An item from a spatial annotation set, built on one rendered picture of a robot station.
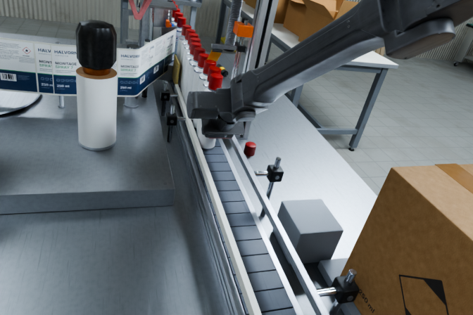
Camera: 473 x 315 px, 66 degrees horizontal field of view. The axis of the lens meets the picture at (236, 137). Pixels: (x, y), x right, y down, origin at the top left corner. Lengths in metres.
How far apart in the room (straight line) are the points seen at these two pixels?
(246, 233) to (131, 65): 0.60
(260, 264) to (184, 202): 0.26
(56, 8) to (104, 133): 4.55
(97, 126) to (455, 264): 0.74
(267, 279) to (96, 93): 0.53
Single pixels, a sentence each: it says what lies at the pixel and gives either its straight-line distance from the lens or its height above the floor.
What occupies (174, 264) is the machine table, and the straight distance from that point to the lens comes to 0.74.
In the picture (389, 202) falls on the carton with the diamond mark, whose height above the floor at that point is 1.07.
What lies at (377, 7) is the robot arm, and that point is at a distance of 0.47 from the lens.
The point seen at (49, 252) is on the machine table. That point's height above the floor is 0.83.
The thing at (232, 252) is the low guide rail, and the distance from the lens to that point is 0.67.
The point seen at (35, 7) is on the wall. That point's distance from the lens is 5.45.
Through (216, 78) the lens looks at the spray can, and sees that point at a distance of 0.89.
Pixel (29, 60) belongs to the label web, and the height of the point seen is 1.01.
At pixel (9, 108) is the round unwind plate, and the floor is 0.89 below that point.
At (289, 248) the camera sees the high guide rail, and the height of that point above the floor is 0.96.
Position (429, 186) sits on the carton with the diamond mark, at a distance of 0.62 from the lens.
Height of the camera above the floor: 1.40
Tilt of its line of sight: 29 degrees down
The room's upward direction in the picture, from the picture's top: 12 degrees clockwise
